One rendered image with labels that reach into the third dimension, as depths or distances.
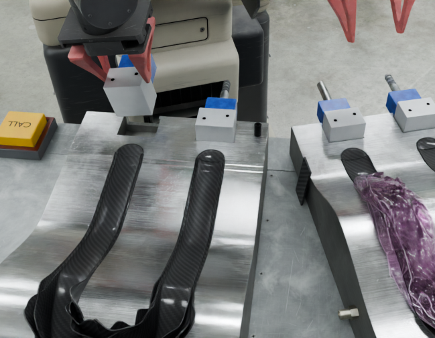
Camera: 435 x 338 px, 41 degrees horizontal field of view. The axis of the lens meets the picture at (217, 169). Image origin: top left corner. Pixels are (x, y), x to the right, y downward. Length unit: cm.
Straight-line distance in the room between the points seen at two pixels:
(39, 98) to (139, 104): 167
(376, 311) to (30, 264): 36
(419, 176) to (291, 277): 21
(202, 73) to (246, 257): 52
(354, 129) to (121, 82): 32
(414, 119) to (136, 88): 39
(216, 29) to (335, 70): 138
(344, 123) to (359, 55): 172
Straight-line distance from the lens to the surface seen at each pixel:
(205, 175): 75
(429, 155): 85
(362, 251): 67
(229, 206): 71
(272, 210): 81
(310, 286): 74
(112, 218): 72
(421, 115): 86
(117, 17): 60
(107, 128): 82
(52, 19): 134
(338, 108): 87
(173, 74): 108
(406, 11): 80
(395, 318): 65
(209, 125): 76
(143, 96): 75
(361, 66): 247
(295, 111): 222
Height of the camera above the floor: 142
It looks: 45 degrees down
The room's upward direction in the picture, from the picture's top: 3 degrees counter-clockwise
